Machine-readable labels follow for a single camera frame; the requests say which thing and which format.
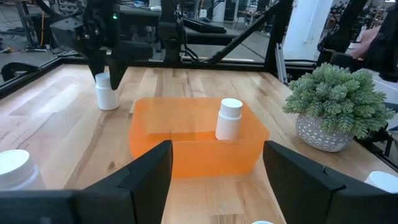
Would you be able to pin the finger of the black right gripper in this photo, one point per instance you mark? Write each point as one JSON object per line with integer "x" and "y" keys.
{"x": 116, "y": 74}
{"x": 97, "y": 68}

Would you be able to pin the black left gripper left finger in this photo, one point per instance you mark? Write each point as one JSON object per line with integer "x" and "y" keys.
{"x": 146, "y": 193}

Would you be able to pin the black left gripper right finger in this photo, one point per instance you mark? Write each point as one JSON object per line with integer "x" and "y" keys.
{"x": 304, "y": 193}

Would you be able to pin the white pill bottle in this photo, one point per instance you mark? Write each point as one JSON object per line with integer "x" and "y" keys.
{"x": 262, "y": 222}
{"x": 15, "y": 168}
{"x": 228, "y": 124}
{"x": 385, "y": 182}
{"x": 107, "y": 98}

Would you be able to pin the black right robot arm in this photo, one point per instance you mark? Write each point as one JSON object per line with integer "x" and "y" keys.
{"x": 171, "y": 34}

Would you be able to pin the orange translucent plastic basket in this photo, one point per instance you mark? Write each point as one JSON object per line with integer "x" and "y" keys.
{"x": 199, "y": 158}

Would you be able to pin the black background desk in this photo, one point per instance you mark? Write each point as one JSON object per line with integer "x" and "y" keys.
{"x": 217, "y": 40}

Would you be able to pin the green succulent in grey pot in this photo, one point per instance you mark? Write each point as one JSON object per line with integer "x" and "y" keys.
{"x": 335, "y": 99}

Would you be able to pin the silver aluminium bar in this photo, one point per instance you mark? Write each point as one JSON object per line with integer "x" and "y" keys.
{"x": 280, "y": 62}

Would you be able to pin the person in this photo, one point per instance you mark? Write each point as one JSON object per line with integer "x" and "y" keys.
{"x": 363, "y": 43}

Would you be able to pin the black curved frame bracket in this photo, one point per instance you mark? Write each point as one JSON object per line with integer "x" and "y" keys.
{"x": 9, "y": 70}

